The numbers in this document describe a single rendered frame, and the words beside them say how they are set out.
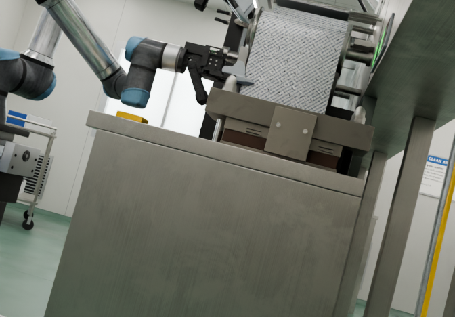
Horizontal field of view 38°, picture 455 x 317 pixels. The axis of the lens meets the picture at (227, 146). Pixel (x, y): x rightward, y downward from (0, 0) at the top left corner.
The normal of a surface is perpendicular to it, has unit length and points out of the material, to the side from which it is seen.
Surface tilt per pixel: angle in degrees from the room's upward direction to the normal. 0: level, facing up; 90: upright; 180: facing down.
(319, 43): 90
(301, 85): 90
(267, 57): 90
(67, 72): 90
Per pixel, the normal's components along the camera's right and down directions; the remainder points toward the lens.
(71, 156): -0.11, -0.10
